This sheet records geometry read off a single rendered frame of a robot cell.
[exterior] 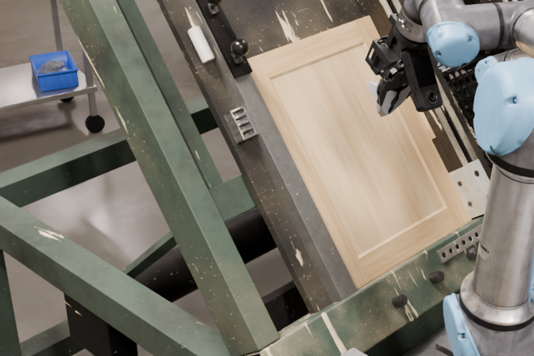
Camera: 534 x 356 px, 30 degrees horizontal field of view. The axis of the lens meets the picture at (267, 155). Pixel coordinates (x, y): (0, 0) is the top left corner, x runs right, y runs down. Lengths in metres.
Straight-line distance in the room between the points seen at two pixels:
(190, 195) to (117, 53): 0.32
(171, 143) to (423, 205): 0.69
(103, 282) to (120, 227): 1.86
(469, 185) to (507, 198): 1.12
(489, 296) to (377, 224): 0.86
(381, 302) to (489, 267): 0.80
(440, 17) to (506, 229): 0.41
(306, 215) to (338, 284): 0.16
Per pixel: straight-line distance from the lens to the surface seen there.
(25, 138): 5.33
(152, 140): 2.02
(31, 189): 3.09
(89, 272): 2.55
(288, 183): 2.15
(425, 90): 1.78
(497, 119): 1.26
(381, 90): 1.83
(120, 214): 4.45
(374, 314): 2.20
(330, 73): 2.36
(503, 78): 1.25
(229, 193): 2.16
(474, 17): 1.64
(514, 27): 1.64
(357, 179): 2.30
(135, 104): 2.03
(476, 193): 2.46
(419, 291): 2.29
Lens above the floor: 2.11
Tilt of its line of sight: 26 degrees down
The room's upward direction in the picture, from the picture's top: 2 degrees counter-clockwise
